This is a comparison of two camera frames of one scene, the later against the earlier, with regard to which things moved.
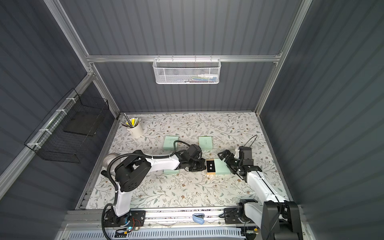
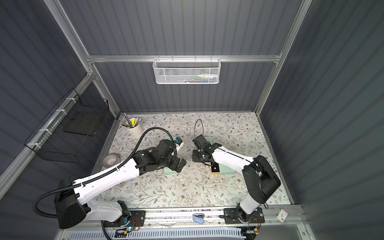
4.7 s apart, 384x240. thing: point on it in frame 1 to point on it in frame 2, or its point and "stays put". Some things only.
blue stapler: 198,218 stays put
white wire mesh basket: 187,70 stays put
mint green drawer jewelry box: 171,172 stays put
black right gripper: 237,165 to 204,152
